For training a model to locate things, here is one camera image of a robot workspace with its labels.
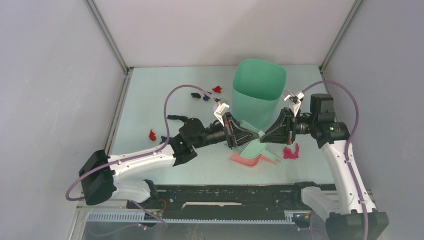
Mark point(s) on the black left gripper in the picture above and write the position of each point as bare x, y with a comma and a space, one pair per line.
239, 135

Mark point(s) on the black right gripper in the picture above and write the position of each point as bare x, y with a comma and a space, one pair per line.
283, 130

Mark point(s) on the green hand brush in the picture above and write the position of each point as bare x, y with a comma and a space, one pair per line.
255, 148

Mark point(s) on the pink dustpan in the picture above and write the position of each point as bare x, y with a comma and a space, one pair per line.
253, 162

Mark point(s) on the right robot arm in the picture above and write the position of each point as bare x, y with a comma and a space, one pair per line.
355, 216

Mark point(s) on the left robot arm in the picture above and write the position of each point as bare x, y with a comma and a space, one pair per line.
105, 177

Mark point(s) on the magenta paper scrap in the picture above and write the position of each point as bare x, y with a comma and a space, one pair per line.
291, 155

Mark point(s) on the red paper scrap near bin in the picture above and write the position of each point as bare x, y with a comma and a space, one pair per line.
217, 89

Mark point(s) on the green plastic waste bin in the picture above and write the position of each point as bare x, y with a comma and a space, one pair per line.
257, 86

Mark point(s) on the long black paper scrap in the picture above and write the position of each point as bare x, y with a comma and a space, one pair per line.
181, 118

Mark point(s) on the blue paper scrap left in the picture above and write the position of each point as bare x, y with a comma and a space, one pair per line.
163, 139

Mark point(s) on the red paper scrap left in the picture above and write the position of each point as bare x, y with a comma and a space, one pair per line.
152, 136

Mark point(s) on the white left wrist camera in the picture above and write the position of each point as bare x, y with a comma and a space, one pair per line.
221, 106

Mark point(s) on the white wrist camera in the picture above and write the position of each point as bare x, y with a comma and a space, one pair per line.
294, 100
221, 106

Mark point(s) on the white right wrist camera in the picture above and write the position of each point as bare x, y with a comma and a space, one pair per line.
294, 100

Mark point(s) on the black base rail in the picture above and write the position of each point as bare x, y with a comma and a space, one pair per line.
230, 200

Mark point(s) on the white slotted cable duct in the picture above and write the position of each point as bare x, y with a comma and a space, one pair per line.
141, 217

